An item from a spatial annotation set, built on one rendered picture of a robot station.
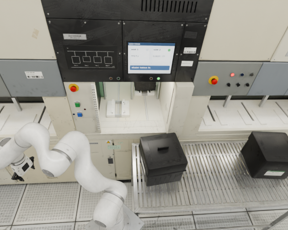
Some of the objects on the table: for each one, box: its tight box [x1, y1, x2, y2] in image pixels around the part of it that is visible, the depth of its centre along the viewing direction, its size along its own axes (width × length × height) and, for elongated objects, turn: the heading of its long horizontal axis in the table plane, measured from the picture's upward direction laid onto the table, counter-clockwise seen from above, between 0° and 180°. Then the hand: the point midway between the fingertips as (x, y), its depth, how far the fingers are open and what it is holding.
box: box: [241, 131, 288, 179], centre depth 163 cm, size 29×29×25 cm
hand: (27, 173), depth 127 cm, fingers open, 8 cm apart
